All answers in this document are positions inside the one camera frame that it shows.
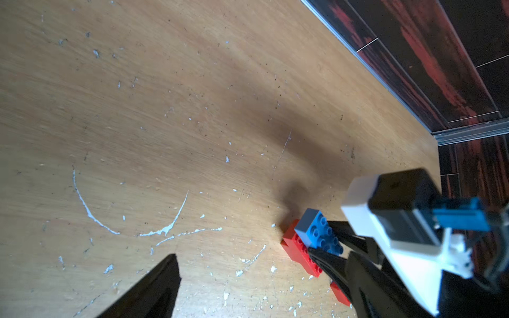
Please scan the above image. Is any aluminium right corner post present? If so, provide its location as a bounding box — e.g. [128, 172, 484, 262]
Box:
[433, 118, 508, 147]

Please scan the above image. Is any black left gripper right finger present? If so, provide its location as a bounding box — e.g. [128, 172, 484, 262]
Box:
[345, 252, 431, 317]

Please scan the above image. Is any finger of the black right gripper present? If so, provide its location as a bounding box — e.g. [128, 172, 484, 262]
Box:
[329, 221, 378, 262]
[308, 248, 352, 301]

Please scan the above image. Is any light blue lego brick small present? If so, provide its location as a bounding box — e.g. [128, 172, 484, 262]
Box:
[294, 208, 343, 256]

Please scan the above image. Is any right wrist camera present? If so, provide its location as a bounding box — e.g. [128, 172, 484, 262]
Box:
[341, 168, 490, 316]

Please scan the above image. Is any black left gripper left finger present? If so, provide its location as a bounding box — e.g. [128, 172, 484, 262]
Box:
[99, 254, 181, 317]

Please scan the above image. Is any red lego brick small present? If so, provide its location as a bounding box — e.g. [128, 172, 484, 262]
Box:
[330, 282, 351, 307]

